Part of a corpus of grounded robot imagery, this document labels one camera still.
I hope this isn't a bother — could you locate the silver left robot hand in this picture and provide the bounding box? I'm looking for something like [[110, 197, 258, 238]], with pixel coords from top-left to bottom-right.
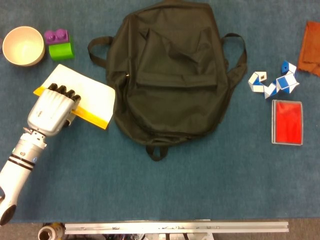
[[26, 83, 82, 138]]

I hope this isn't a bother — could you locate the clear case with red insert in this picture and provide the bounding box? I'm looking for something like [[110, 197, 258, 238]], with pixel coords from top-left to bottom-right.
[[271, 99, 304, 146]]

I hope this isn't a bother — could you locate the black fabric backpack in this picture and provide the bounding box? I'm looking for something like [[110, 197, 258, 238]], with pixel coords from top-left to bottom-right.
[[87, 0, 248, 162]]

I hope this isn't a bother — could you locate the green toy block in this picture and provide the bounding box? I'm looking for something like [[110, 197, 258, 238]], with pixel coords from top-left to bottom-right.
[[48, 34, 76, 62]]

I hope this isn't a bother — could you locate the brown folded cloth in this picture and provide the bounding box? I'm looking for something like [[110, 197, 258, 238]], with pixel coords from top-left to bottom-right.
[[296, 20, 320, 78]]

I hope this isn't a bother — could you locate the purple toy building block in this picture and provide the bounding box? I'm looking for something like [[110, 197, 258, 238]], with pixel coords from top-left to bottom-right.
[[43, 28, 69, 46]]

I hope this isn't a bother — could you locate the aluminium profile rail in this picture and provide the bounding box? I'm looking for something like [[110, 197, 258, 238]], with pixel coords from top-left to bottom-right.
[[64, 221, 290, 235]]

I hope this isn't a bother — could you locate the cream round bowl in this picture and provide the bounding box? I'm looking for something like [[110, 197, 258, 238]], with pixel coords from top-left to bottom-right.
[[1, 25, 46, 67]]

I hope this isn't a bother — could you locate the blue white snake puzzle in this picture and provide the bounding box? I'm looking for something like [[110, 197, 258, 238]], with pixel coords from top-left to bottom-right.
[[247, 60, 300, 100]]

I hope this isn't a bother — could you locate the white book with yellow band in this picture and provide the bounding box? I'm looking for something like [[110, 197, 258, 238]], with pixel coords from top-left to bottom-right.
[[33, 63, 116, 131]]

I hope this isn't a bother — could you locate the blue felt table cover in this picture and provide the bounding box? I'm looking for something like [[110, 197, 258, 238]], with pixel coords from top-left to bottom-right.
[[0, 0, 320, 223]]

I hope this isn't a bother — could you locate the brown tape roll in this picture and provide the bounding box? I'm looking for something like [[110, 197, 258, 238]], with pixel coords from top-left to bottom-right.
[[37, 222, 66, 240]]

